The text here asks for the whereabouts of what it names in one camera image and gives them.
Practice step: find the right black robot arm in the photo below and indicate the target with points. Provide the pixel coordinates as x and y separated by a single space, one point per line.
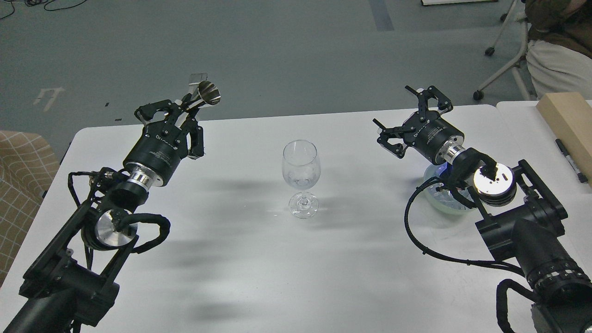
521 217

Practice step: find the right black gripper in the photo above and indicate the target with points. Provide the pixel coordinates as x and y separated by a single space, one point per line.
425 130

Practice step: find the green bowl with ice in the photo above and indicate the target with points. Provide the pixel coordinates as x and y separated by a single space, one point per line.
443 199

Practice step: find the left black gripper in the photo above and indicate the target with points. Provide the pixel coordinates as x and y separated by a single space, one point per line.
162 144

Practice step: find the seated person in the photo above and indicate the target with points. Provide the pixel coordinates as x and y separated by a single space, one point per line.
560 46

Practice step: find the steel cone jigger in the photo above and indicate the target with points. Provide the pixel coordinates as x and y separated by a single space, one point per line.
201 95

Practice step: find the light wooden box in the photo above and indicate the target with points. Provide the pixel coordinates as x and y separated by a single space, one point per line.
569 116

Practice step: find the black marker pen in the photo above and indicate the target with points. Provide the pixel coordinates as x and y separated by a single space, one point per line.
564 151

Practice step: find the clear wine glass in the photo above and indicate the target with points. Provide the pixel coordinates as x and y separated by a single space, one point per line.
301 170

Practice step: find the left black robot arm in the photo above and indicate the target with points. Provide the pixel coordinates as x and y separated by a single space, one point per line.
72 282

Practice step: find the beige checkered chair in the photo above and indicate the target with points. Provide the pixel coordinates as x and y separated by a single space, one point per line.
28 166

